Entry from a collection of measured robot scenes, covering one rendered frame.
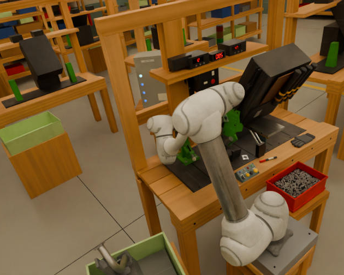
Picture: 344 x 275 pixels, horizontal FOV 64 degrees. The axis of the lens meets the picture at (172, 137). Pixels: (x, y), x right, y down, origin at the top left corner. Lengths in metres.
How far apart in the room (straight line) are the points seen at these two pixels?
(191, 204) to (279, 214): 0.59
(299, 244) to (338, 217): 1.50
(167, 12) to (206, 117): 0.97
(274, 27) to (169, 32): 0.99
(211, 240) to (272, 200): 1.41
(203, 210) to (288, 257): 0.52
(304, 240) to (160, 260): 0.73
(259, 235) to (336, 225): 1.74
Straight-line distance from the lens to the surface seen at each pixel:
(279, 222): 1.37
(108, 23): 1.68
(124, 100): 1.80
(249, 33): 8.46
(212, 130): 1.04
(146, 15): 1.77
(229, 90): 1.10
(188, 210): 1.70
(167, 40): 1.86
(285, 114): 2.68
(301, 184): 1.94
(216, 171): 1.11
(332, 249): 2.79
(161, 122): 1.57
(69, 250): 2.97
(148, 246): 1.57
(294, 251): 1.54
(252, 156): 2.08
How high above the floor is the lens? 2.14
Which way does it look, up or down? 32 degrees down
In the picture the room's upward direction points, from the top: 8 degrees counter-clockwise
